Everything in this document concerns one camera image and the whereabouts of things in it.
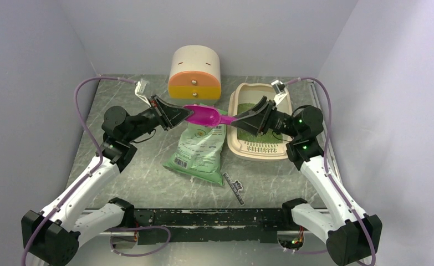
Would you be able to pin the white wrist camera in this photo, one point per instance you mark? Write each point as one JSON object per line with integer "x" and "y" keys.
{"x": 139, "y": 91}
{"x": 280, "y": 91}

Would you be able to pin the black mounting rail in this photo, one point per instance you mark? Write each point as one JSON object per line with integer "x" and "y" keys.
{"x": 263, "y": 225}

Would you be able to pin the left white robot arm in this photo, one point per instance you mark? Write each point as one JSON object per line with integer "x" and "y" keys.
{"x": 55, "y": 233}

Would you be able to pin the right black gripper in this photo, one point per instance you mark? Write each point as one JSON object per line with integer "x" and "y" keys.
{"x": 259, "y": 119}

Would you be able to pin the green litter bag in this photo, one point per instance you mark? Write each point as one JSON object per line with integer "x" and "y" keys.
{"x": 198, "y": 153}

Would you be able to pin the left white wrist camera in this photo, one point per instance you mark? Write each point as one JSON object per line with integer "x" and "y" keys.
{"x": 139, "y": 91}

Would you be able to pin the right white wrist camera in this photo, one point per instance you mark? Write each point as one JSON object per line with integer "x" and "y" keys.
{"x": 280, "y": 91}

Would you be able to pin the beige litter box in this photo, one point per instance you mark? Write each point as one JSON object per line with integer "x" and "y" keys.
{"x": 267, "y": 147}

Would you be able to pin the beige orange drawer cabinet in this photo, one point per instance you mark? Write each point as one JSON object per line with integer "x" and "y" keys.
{"x": 195, "y": 76}

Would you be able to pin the magenta plastic scoop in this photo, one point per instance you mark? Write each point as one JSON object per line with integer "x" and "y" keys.
{"x": 207, "y": 116}

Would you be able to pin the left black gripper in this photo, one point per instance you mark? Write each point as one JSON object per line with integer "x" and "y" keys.
{"x": 172, "y": 114}

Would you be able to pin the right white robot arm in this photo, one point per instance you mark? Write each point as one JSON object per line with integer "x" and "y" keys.
{"x": 348, "y": 232}

